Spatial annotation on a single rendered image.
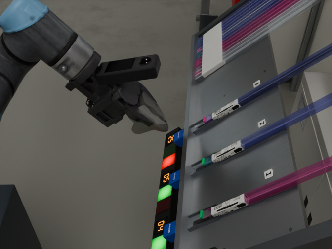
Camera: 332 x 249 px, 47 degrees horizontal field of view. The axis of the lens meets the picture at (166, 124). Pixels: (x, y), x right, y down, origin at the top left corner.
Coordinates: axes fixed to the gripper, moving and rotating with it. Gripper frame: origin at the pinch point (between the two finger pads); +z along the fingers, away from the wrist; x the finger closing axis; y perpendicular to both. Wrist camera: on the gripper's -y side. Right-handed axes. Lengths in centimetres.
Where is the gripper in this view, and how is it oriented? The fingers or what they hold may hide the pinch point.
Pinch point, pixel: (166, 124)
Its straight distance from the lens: 77.4
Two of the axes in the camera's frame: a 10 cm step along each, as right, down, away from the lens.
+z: 6.8, 5.8, 4.6
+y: -7.3, 4.5, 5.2
